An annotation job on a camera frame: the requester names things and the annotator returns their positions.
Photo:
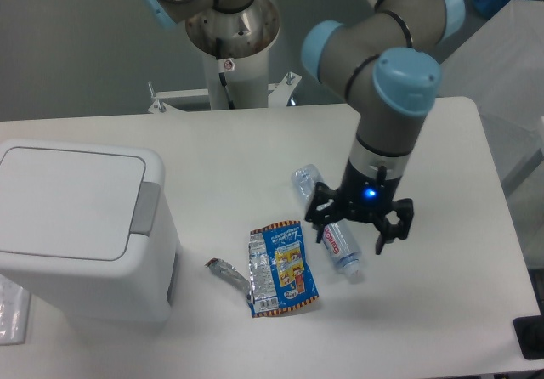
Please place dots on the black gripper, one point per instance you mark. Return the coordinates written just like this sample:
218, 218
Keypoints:
364, 199

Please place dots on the white push-lid trash can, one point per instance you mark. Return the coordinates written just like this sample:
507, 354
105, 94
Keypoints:
87, 228

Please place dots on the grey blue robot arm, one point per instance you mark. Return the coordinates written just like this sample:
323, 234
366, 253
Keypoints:
379, 67

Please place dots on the clear plastic water bottle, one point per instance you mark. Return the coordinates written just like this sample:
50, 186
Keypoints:
342, 248

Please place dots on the blue snack bag wrapper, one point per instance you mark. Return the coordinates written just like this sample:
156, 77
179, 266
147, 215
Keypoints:
280, 278

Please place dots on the small silver foil wrapper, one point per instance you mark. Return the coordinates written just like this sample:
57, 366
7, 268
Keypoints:
228, 273

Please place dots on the black device table corner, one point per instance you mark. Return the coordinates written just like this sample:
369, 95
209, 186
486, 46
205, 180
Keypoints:
529, 331

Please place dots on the clear plastic sheet left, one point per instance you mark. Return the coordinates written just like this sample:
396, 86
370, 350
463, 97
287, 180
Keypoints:
15, 306

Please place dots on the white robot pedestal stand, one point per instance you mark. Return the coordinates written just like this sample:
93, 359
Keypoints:
234, 49

